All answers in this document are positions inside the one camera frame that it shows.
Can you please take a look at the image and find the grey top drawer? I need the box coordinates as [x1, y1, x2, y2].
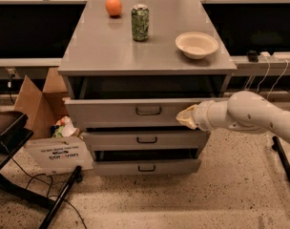
[65, 98, 207, 131]

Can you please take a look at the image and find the grey drawer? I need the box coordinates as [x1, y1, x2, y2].
[65, 98, 207, 131]
[93, 159, 201, 176]
[83, 130, 210, 151]

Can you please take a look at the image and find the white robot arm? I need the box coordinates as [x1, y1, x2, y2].
[176, 91, 290, 143]

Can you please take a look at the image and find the grey middle drawer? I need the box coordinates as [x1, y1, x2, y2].
[83, 130, 210, 151]

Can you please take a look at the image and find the grey drawer cabinet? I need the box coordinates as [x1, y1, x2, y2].
[58, 0, 237, 162]

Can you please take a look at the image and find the grey bottom drawer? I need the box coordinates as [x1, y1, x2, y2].
[93, 159, 201, 176]

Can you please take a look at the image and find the white paper bowl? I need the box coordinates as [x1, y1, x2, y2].
[176, 31, 218, 59]

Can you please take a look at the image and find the black adapter on ledge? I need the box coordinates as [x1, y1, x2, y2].
[247, 51, 259, 62]

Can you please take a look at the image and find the black bar on floor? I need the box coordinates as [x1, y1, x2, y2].
[272, 135, 290, 183]

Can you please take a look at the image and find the white power strip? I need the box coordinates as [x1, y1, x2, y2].
[259, 52, 290, 62]

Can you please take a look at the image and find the green soda can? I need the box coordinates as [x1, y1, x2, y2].
[131, 4, 149, 41]

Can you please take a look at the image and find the trash in cardboard box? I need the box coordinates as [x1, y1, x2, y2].
[51, 115, 80, 137]

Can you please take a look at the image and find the orange fruit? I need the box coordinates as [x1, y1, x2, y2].
[105, 0, 122, 16]

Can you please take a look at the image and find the brown cardboard box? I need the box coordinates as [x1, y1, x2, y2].
[14, 68, 93, 176]

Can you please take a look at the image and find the black stand at left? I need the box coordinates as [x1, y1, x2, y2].
[0, 111, 82, 229]

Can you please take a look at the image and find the black top drawer handle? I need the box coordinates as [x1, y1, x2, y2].
[135, 107, 162, 115]

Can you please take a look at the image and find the white hanging cable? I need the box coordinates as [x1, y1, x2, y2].
[255, 59, 290, 101]

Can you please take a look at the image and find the black floor cable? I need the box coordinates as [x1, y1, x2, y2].
[0, 141, 88, 229]

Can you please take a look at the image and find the wall outlet with plug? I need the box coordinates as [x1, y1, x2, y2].
[6, 68, 20, 79]

